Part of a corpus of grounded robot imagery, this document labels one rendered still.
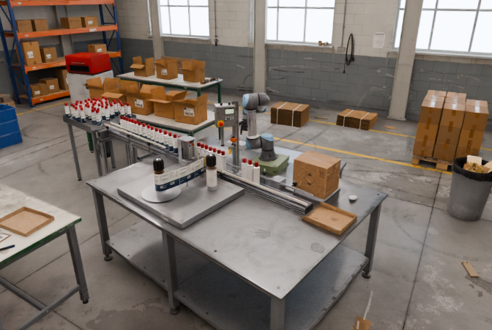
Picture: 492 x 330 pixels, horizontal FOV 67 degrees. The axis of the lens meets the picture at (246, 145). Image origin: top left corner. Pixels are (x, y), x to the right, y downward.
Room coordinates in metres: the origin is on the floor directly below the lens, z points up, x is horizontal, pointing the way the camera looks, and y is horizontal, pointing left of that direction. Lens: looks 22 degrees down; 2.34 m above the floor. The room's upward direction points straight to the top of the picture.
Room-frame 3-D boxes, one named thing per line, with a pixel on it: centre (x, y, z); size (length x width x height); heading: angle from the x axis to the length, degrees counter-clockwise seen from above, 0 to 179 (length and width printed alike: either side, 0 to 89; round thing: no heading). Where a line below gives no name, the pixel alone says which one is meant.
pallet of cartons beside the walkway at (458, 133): (5.38, -3.10, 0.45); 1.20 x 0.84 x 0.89; 151
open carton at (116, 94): (5.42, 1.87, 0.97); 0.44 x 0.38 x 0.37; 154
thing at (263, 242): (2.80, 0.12, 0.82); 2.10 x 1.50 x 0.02; 49
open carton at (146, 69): (7.92, 2.15, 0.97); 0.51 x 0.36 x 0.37; 152
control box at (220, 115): (3.09, 0.18, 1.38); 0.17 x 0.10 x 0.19; 104
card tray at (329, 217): (2.31, -0.60, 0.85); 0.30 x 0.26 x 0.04; 49
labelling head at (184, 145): (3.16, 0.53, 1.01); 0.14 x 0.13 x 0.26; 49
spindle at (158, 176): (2.61, 0.68, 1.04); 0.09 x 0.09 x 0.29
